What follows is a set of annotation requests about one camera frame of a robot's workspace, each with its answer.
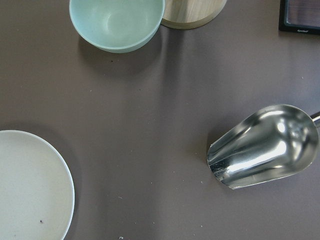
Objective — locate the black framed mirror tray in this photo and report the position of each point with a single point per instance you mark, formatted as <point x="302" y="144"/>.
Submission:
<point x="299" y="16"/>

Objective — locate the mint green bowl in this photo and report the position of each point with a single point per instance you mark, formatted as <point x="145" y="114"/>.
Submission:
<point x="117" y="26"/>

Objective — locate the steel ice scoop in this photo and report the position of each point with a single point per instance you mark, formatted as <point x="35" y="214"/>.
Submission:
<point x="275" y="142"/>

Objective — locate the white round plate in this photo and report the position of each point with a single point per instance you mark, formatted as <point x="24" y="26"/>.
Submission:
<point x="37" y="194"/>

